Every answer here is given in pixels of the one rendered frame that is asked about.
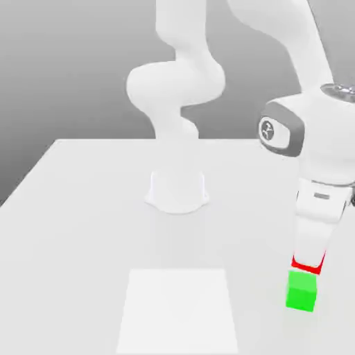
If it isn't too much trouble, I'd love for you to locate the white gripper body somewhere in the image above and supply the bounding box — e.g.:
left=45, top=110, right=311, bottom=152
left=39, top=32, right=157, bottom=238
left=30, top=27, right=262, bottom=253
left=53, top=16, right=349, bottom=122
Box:
left=294, top=177, right=355, bottom=225

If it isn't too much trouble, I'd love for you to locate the small green cube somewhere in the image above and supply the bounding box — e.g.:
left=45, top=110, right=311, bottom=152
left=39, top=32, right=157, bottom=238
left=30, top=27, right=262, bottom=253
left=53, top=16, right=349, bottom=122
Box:
left=285, top=270, right=318, bottom=313

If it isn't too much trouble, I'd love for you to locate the small red cube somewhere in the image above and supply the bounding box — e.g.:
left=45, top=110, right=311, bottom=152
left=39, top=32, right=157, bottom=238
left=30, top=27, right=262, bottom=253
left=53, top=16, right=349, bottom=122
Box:
left=290, top=250, right=327, bottom=276

